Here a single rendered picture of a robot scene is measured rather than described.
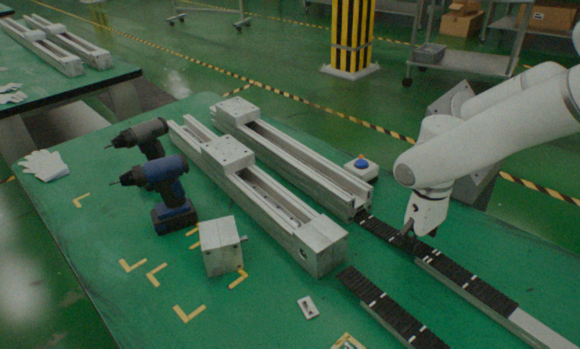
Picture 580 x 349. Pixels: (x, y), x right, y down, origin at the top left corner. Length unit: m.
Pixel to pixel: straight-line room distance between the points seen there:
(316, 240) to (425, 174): 0.31
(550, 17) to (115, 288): 5.31
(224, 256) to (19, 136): 1.76
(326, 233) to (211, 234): 0.28
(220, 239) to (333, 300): 0.30
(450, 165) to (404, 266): 0.37
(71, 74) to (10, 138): 0.49
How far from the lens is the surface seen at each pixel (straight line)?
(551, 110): 0.65
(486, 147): 0.68
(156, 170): 0.99
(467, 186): 1.17
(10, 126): 2.45
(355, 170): 1.16
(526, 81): 1.13
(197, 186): 1.25
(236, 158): 1.12
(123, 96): 2.56
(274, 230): 0.99
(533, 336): 0.92
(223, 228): 0.93
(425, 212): 0.84
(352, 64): 4.18
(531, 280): 1.05
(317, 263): 0.88
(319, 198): 1.10
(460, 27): 5.84
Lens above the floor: 1.50
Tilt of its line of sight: 35 degrees down
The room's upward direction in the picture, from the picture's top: 4 degrees counter-clockwise
